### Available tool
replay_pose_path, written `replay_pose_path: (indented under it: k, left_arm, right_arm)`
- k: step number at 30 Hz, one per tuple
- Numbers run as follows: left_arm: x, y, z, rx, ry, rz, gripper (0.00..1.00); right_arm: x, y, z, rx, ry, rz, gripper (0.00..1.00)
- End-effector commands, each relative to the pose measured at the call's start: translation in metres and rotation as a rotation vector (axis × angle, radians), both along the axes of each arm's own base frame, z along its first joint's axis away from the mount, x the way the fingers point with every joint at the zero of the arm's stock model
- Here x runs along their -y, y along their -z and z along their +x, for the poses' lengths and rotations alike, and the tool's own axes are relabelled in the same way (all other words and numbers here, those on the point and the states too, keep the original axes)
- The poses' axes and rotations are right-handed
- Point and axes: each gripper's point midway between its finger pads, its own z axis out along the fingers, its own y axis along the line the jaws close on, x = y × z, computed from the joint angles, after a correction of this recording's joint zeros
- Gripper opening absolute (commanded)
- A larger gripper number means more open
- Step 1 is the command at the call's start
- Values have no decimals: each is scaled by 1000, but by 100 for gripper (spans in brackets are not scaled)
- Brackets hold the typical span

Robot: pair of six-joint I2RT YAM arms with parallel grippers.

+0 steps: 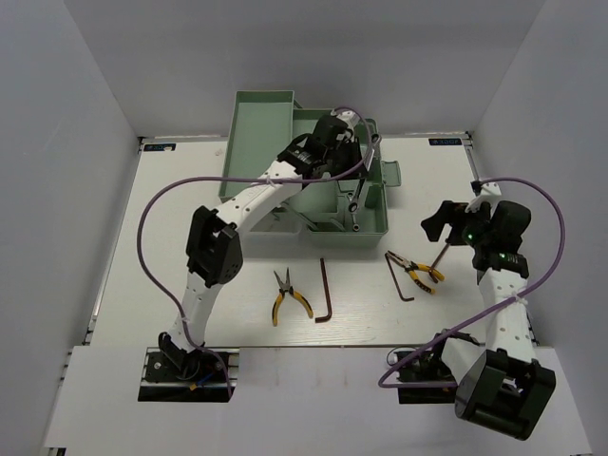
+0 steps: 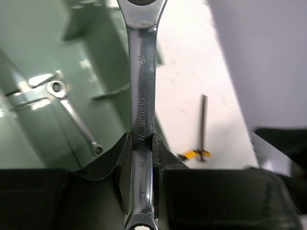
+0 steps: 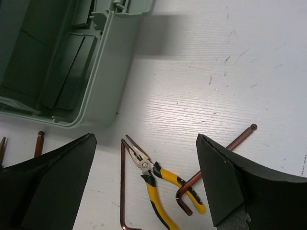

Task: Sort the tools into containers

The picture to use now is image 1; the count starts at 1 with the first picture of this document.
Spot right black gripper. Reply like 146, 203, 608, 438
421, 199, 494, 248

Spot small silver combination wrench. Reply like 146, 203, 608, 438
351, 212, 360, 232

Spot green plastic toolbox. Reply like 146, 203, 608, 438
218, 90, 401, 248

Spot yellow combination pliers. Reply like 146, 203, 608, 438
387, 250, 447, 295

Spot yellow needle-nose pliers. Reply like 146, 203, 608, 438
271, 266, 314, 328

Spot long brown hex key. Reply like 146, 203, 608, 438
314, 257, 333, 324

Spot large silver ratchet wrench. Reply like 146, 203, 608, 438
348, 133, 382, 215

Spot thin brown hex key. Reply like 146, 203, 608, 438
429, 242, 450, 271

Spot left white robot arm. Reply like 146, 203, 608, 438
159, 110, 380, 379

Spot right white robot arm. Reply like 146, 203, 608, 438
421, 200, 556, 441

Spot brown hex key right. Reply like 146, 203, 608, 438
384, 252, 415, 302

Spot left blue table label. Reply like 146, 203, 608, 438
143, 143, 177, 152

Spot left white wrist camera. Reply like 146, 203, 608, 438
331, 108, 360, 130

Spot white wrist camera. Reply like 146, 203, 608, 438
331, 108, 360, 130
465, 180, 502, 213

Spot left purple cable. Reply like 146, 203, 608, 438
137, 104, 376, 399

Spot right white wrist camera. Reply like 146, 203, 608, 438
465, 180, 502, 213

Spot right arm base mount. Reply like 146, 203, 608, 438
386, 341, 457, 405

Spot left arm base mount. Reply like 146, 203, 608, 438
138, 332, 239, 404

